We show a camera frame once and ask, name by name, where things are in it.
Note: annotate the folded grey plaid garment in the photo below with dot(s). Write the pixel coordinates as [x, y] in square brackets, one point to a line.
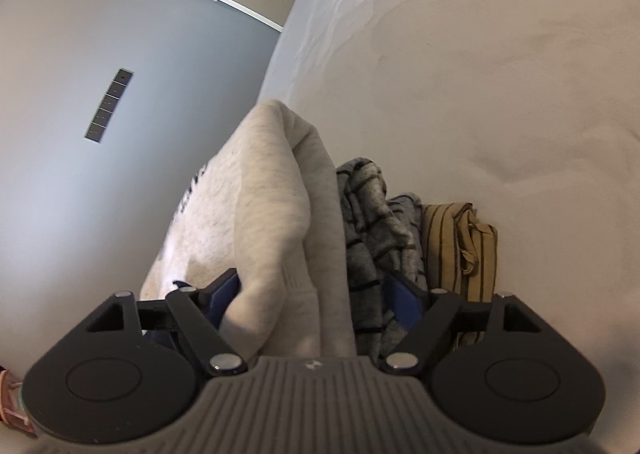
[362, 224]

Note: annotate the white sweatshirt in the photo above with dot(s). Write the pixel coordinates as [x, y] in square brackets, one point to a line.
[275, 194]

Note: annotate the grey wall switch panel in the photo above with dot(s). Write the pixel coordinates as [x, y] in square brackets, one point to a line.
[109, 104]

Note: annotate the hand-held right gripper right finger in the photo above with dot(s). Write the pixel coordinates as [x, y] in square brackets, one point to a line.
[405, 299]

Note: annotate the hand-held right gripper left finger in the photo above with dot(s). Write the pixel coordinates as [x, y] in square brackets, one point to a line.
[225, 291]

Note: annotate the folded tan striped garment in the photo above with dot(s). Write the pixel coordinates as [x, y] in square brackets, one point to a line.
[450, 244]

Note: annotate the pink slipper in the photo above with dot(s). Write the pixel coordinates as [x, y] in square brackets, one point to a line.
[14, 404]

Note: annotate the folded blue-grey heather garment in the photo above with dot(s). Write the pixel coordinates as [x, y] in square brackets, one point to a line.
[407, 214]

